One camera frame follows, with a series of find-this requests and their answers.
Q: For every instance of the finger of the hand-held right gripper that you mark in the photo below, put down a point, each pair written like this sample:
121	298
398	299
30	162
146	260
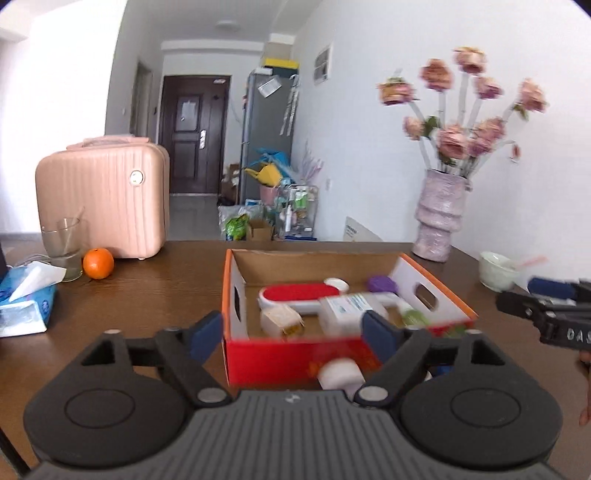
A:
517	302
549	287

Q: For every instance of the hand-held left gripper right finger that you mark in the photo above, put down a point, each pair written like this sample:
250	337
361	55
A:
381	334

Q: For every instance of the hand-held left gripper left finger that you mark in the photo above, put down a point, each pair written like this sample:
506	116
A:
205	337

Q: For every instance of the green plastic bottle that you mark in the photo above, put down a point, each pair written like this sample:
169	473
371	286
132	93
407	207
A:
414	317

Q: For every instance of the white rectangular bottle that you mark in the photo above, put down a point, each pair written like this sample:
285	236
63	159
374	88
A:
346	310

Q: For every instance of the purple round container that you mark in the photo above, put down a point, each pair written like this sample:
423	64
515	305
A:
382	284

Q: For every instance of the small white bottle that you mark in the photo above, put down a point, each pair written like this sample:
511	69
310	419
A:
341	374

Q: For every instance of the white cap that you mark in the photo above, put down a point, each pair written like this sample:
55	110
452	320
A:
336	285

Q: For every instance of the blue round container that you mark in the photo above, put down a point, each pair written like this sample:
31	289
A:
443	370

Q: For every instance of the red cardboard box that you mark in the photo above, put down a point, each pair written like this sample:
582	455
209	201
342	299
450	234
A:
277	362

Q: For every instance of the white and red lint brush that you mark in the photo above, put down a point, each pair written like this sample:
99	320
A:
291	293

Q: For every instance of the person's right hand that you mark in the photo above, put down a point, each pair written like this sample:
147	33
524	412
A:
586	360

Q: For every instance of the pale green bowl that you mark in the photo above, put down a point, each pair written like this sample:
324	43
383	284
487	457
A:
496	274

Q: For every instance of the white cardboard sheet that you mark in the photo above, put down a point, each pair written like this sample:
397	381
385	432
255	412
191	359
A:
362	229

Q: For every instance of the green snack bag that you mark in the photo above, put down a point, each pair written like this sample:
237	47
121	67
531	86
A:
236	227

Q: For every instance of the pink ceramic vase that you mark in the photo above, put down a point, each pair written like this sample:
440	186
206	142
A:
438	217

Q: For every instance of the small brown carton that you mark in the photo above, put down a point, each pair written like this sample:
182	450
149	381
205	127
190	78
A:
261	230

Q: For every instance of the orange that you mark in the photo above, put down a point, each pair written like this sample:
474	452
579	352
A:
98	264

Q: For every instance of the pink suitcase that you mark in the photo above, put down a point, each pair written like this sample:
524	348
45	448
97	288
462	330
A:
101	203

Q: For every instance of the clear glass cup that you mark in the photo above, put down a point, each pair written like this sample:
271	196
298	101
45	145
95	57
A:
60	249

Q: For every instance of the yellow watering can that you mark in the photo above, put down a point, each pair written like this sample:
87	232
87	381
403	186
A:
265	175

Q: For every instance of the dried pink rose bouquet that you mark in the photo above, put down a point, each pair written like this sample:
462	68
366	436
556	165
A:
455	138

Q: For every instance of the blue tissue pack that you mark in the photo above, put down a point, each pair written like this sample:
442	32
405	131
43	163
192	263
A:
23	316

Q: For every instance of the dried grass sprigs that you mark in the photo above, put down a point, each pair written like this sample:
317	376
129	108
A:
311	164

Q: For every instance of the dark brown entrance door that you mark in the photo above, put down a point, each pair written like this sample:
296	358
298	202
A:
194	152

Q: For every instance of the grey refrigerator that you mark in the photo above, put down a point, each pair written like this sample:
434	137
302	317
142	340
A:
265	129

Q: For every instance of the grey interior door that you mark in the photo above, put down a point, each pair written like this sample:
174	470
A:
141	101

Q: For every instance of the paper note on refrigerator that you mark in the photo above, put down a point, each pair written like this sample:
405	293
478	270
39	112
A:
269	86

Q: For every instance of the yellow box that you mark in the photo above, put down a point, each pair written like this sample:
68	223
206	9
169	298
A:
281	63

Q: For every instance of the beige cardboard box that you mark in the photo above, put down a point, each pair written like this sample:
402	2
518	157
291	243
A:
281	46

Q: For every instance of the round ceiling lamp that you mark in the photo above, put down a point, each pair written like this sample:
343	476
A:
228	25

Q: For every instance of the white wall panel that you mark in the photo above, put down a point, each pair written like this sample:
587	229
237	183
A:
323	63

